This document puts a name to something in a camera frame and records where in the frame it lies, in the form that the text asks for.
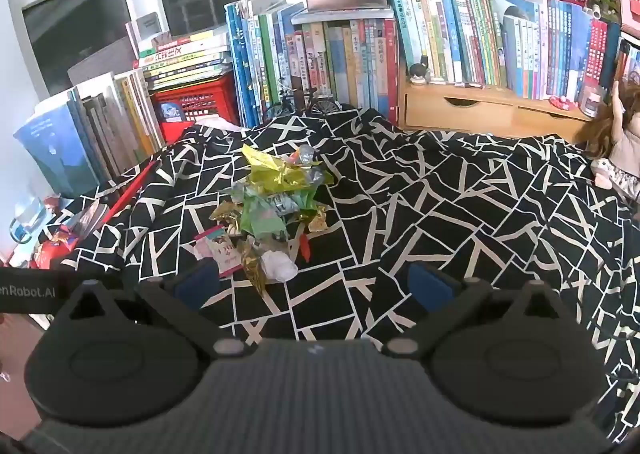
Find row of large flat books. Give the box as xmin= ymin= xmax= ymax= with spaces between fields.
xmin=14 ymin=70 xmax=168 ymax=197

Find small grey box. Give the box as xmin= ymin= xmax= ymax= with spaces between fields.
xmin=131 ymin=12 xmax=163 ymax=40

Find black white patterned cloth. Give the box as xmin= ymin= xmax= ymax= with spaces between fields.
xmin=50 ymin=107 xmax=640 ymax=445

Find brown-haired doll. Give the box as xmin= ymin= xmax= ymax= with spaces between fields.
xmin=575 ymin=79 xmax=640 ymax=207

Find red plastic crate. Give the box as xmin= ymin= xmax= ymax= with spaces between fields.
xmin=149 ymin=72 xmax=240 ymax=142

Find pile of snack wrappers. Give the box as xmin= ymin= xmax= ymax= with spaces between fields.
xmin=209 ymin=144 xmax=335 ymax=295

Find black miniature bicycle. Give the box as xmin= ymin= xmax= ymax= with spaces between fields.
xmin=264 ymin=79 xmax=343 ymax=124

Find colourful magazines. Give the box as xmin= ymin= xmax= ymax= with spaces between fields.
xmin=30 ymin=199 xmax=111 ymax=269

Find pink white card packet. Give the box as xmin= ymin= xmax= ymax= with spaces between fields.
xmin=194 ymin=228 xmax=240 ymax=279

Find grey board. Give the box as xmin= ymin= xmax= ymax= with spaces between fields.
xmin=67 ymin=37 xmax=138 ymax=85

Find row of medium upright books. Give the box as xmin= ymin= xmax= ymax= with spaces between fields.
xmin=285 ymin=19 xmax=401 ymax=122

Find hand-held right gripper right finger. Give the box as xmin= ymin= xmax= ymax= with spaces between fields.
xmin=382 ymin=261 xmax=583 ymax=360

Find red flat strip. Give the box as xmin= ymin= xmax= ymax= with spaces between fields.
xmin=104 ymin=159 xmax=158 ymax=224

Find clear plastic cup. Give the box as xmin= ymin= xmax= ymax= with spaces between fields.
xmin=9 ymin=197 xmax=47 ymax=245

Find white paper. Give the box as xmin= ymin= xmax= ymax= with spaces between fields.
xmin=260 ymin=249 xmax=298 ymax=282

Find wooden drawer organizer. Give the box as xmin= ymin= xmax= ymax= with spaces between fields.
xmin=399 ymin=77 xmax=598 ymax=140

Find row of tall thin books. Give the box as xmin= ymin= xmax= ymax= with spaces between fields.
xmin=223 ymin=0 xmax=307 ymax=127

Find white pink plastic bag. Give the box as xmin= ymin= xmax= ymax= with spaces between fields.
xmin=190 ymin=115 xmax=241 ymax=130

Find window with white frame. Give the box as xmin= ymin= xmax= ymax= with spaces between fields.
xmin=0 ymin=0 xmax=501 ymax=100

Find stack of lying books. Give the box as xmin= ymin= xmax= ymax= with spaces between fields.
xmin=125 ymin=27 xmax=235 ymax=90

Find row of books on organizer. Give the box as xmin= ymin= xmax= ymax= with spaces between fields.
xmin=384 ymin=0 xmax=623 ymax=102

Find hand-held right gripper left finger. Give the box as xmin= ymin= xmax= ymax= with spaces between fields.
xmin=52 ymin=258 xmax=256 ymax=360

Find glass jar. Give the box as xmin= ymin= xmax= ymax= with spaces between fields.
xmin=580 ymin=83 xmax=608 ymax=117

